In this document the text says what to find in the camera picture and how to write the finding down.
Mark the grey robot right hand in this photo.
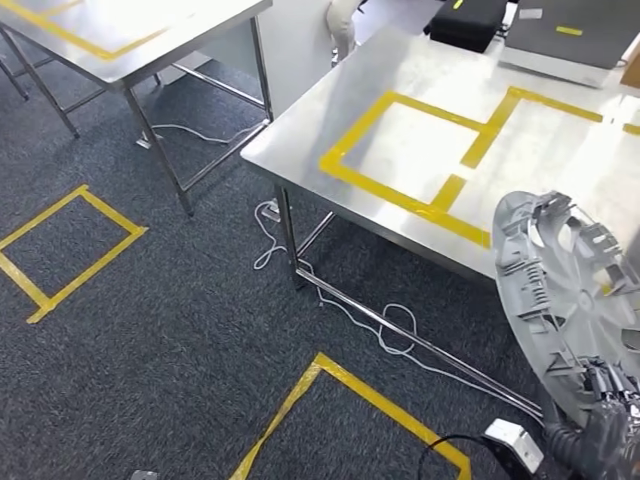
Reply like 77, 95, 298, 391
580, 359, 640, 480

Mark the grey plastic wheel hubcap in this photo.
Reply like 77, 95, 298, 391
491, 190, 640, 429

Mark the steel workbench table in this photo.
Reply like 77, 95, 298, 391
239, 25, 640, 425

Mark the yellow floor tape square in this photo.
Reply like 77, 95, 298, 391
0, 184, 149, 326
229, 352, 473, 480

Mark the grey laptop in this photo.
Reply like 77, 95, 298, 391
498, 0, 640, 91

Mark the black zip case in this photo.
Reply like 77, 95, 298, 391
423, 0, 509, 56

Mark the person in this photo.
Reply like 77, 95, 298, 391
325, 0, 365, 66

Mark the white panel desk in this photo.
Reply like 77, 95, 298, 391
197, 0, 335, 122

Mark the steel side table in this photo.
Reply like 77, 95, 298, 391
0, 0, 275, 219

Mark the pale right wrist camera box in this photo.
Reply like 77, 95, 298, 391
482, 418, 545, 480

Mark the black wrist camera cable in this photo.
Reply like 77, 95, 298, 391
417, 433, 501, 480

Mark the long white floor cable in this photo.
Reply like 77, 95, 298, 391
252, 198, 546, 425

